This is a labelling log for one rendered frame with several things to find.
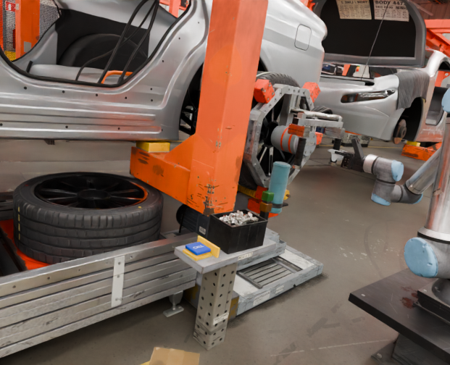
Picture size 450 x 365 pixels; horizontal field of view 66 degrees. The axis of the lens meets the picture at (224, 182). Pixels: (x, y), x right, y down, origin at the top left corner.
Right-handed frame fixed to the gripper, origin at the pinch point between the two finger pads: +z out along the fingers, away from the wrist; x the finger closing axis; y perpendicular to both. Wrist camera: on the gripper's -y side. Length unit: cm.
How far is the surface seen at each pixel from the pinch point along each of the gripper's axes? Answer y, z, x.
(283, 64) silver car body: -44, 61, 24
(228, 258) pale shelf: 38, -13, -83
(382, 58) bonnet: -93, 127, 320
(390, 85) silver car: -54, 77, 244
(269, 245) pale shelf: 38, -13, -58
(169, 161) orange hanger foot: 15, 42, -75
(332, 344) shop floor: 83, -39, -31
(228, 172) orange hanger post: 11, 9, -68
